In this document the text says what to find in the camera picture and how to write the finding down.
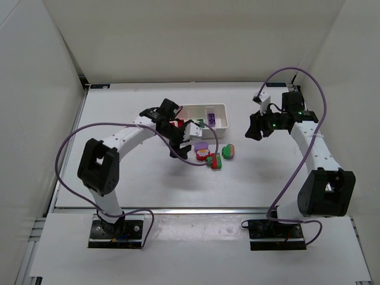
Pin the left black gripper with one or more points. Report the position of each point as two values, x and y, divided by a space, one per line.
177 142

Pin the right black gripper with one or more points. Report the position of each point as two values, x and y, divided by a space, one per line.
259 124

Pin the green lego plate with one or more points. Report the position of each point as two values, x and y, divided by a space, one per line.
200 123

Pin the purple lego plate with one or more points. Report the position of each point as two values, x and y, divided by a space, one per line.
211 119

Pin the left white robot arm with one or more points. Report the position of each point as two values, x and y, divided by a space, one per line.
99 165

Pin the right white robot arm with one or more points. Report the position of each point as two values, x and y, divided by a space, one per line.
328 189

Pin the purple rounded lego brick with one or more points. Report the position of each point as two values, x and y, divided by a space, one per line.
202 145

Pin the red flower lego brick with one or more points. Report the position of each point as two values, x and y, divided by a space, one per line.
202 155

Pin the green red lego stack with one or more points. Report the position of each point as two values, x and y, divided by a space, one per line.
214 161

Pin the white divided plastic container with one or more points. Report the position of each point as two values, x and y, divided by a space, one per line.
199 111

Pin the green purple round lego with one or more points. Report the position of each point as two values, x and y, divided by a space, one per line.
228 152

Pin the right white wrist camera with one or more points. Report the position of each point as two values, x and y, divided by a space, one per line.
263 99

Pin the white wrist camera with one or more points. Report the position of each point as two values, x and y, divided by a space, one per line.
263 99
193 132

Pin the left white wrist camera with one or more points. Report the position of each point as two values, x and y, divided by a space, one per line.
193 132

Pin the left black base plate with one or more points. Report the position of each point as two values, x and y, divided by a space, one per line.
126 236

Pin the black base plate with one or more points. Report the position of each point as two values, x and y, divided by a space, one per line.
126 236
266 235

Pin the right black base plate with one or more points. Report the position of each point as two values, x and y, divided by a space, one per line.
266 235

